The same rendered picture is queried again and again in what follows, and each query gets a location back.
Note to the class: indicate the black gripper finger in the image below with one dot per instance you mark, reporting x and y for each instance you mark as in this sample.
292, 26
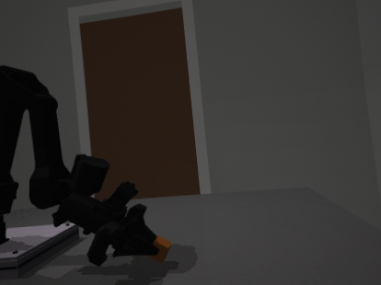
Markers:
142, 229
132, 244

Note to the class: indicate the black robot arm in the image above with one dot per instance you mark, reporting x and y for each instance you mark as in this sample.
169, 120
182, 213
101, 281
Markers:
50, 183

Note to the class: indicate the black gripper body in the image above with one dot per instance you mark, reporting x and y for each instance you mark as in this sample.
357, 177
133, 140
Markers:
106, 232

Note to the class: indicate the brown cube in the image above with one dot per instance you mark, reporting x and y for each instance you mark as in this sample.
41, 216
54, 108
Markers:
163, 246

